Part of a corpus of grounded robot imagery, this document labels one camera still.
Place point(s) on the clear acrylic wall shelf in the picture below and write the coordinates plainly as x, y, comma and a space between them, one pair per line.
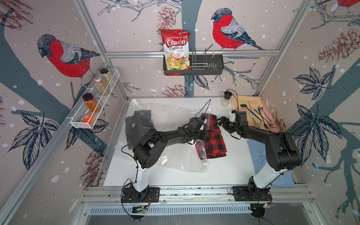
76, 120

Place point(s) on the beige cloth napkin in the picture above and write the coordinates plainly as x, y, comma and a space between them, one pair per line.
252, 103

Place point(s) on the iridescent spoon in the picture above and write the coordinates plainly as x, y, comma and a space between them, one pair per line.
269, 120

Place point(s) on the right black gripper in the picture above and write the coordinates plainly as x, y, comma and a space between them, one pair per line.
222, 119

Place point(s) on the black ladle spoon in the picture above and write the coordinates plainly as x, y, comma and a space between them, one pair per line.
245, 106

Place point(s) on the spice jar silver lid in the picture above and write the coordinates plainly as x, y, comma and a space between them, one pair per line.
101, 85

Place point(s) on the white handled fork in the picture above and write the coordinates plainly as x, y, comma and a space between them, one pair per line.
252, 117

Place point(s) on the clear plastic vacuum bag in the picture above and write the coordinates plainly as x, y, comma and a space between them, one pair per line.
148, 144

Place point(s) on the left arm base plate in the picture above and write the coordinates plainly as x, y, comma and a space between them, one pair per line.
150, 194

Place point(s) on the glass shaker black lid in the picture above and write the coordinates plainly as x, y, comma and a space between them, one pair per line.
226, 99

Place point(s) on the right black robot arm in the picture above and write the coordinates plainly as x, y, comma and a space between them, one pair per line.
281, 152

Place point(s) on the Chuba cassava chips bag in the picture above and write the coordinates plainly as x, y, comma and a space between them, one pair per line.
176, 49

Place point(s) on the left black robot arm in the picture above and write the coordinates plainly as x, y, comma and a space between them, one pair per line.
149, 149

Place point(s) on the dark grey striped shirt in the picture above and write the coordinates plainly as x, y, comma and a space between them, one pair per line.
137, 126

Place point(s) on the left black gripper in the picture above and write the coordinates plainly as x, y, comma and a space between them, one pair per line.
205, 132

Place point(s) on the black wire wall basket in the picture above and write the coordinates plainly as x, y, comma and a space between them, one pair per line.
194, 65

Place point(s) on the red black plaid cloth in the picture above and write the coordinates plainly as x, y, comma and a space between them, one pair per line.
214, 145

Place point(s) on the spice jar black lid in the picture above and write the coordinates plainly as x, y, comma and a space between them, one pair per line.
107, 76

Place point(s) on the small orange box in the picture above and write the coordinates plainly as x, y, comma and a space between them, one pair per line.
89, 119

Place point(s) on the folded blue cloth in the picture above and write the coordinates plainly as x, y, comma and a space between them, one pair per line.
258, 155

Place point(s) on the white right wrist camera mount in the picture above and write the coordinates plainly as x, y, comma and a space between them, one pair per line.
233, 116

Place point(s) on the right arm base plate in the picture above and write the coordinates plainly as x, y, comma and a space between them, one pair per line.
245, 194

